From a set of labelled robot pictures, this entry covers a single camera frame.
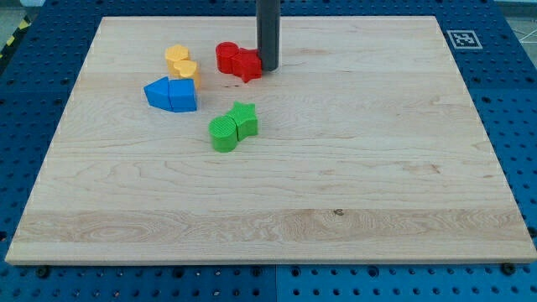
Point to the green star block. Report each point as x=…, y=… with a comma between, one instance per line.
x=245, y=117

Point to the green cylinder block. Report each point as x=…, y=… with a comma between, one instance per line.
x=223, y=132

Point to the red star block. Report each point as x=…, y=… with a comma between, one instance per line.
x=247, y=65

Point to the light wooden board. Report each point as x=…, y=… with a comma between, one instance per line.
x=369, y=150

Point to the blue cube block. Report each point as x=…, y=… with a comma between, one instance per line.
x=182, y=95

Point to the red cylinder block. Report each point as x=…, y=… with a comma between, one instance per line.
x=224, y=53

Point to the yellow heart block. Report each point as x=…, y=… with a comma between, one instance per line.
x=187, y=69

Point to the blue triangle block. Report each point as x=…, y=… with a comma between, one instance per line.
x=157, y=94

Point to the yellow hexagon block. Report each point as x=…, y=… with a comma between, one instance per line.
x=175, y=54

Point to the grey cylindrical robot pointer rod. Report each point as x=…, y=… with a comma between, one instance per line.
x=268, y=29

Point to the white fiducial marker tag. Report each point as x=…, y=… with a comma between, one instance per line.
x=464, y=39

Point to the black bolt front left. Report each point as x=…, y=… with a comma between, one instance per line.
x=42, y=272

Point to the black bolt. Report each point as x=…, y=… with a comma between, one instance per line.
x=42, y=272
x=508, y=269

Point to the black bolt front right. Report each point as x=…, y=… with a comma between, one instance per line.
x=508, y=269

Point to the yellow black hazard tape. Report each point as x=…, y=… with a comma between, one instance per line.
x=15, y=39

